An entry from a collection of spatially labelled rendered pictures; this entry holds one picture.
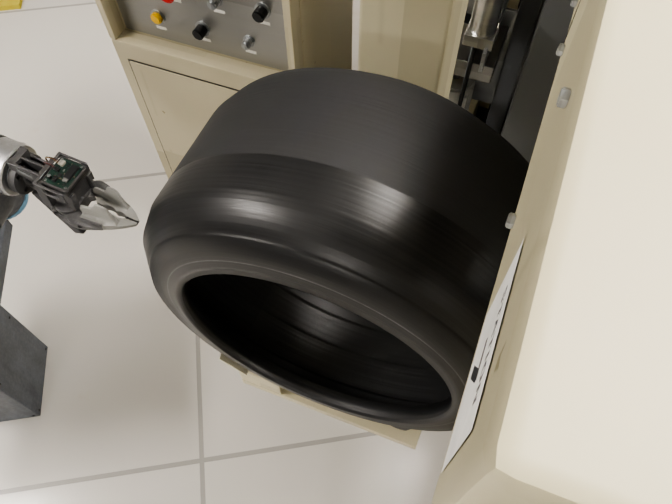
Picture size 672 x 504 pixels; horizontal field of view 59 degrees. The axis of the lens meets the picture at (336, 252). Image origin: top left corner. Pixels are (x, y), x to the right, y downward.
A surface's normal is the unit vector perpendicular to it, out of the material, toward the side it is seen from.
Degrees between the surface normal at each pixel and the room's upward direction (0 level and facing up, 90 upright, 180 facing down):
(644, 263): 0
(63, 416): 0
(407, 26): 90
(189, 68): 90
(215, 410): 0
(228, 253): 80
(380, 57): 90
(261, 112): 26
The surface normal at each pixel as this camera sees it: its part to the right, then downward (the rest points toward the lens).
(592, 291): -0.01, -0.51
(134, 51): -0.37, 0.80
